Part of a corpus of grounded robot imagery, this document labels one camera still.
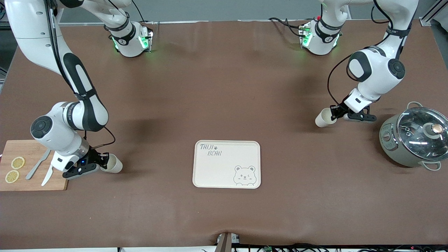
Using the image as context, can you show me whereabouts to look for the beige paper cup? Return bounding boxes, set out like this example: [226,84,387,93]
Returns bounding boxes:
[315,108,337,128]
[101,154,123,174]

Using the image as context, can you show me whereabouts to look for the white knife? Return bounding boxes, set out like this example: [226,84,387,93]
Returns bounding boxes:
[41,164,55,187]

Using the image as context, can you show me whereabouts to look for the grey knife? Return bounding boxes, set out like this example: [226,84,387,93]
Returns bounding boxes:
[26,149,51,180]

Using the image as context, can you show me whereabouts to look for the grey pot with glass lid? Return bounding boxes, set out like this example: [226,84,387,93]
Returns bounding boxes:
[379,101,448,171]

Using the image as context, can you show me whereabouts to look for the wooden cutting board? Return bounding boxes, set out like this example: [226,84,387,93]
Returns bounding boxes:
[0,140,69,191]

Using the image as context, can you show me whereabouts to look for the glass pot lid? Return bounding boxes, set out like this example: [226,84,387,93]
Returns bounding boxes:
[397,107,448,161]

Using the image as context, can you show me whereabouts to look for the brown table mat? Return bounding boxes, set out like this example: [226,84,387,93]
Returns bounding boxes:
[0,19,448,250]

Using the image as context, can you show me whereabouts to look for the white tray with bear print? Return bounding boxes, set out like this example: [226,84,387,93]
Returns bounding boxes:
[192,141,261,189]

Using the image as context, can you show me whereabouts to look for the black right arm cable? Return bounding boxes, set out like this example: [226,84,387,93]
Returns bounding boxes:
[44,0,116,149]

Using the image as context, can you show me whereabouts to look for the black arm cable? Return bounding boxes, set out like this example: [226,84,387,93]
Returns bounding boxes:
[44,0,116,149]
[327,0,419,111]

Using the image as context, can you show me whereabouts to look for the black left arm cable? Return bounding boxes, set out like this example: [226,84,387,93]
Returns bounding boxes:
[327,0,419,111]

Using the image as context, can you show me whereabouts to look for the black cables at arm base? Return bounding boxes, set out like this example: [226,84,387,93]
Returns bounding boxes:
[268,17,308,37]

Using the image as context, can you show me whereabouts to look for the black cables below table edge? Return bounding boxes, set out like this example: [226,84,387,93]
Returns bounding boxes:
[233,243,448,252]

